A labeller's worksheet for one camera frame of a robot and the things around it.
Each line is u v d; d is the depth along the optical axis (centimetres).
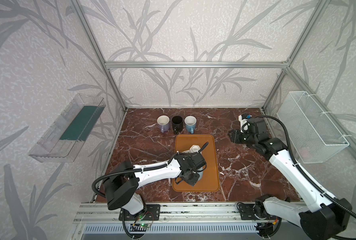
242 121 69
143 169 46
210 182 86
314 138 63
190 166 60
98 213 75
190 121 103
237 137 68
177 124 101
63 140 63
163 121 106
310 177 44
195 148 85
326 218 36
